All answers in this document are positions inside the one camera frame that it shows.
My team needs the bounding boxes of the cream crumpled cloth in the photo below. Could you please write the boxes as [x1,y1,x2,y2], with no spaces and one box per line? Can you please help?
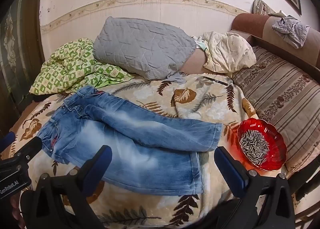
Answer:
[202,31,257,74]

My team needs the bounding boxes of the grey quilted pillow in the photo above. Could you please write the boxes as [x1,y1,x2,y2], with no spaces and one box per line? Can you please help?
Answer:
[93,17,197,81]

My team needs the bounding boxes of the small striped pillow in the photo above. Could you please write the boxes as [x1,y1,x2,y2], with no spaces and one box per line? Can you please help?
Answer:
[253,0,275,15]

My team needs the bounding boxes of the striped sofa cushion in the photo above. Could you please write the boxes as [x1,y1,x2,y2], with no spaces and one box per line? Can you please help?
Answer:
[231,46,320,172]

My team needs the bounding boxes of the dark wooden door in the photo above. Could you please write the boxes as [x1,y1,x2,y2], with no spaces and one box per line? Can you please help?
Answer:
[0,0,45,129]

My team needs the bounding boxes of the small white green cloth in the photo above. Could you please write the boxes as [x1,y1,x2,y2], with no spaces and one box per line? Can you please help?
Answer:
[191,36,209,51]

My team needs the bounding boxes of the sunflower seeds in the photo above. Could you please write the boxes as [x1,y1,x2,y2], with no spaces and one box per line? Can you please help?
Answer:
[240,130,270,167]

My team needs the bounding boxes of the blue denim pants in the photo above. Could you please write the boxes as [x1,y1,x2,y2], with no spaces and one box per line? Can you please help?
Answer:
[36,86,223,196]

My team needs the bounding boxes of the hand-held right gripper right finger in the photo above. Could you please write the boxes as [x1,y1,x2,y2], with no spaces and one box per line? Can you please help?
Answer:
[214,146,297,229]

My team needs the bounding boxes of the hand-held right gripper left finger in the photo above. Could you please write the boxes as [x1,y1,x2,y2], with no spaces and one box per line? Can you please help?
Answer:
[35,145,113,229]

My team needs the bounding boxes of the green checkered blanket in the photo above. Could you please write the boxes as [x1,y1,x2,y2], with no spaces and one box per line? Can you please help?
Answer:
[29,38,134,95]

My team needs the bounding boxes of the crumpled grey cloth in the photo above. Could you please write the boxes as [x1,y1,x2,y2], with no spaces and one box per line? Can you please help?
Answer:
[272,16,310,49]

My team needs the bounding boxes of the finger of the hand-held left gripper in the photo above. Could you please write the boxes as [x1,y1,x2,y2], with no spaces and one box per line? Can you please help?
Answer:
[0,131,16,153]
[15,136,42,163]

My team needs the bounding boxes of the leaf print blanket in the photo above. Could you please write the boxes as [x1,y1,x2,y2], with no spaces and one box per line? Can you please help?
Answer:
[7,72,260,229]

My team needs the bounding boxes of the red glass bowl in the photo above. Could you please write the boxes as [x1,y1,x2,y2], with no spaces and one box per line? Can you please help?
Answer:
[237,118,287,171]

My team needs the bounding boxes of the black pen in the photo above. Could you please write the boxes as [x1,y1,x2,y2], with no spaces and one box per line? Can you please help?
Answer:
[202,76,232,86]

